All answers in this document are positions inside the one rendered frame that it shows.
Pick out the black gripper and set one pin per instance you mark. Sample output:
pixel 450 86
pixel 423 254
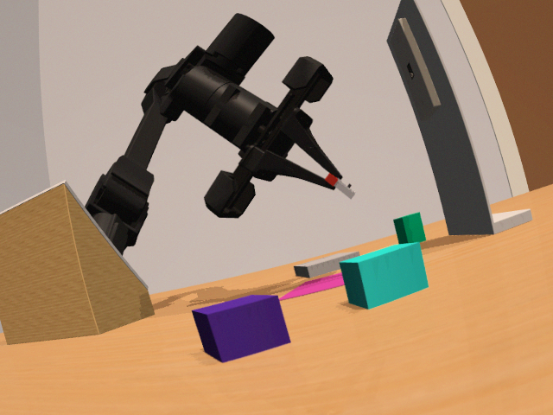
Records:
pixel 253 125

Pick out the green cube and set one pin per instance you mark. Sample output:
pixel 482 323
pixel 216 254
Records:
pixel 409 229

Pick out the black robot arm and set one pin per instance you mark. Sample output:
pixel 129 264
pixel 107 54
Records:
pixel 118 202

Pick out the teal rectangular block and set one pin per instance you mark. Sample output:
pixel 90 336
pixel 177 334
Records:
pixel 384 276

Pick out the pink translucent square zone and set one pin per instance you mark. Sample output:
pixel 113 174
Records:
pixel 313 286

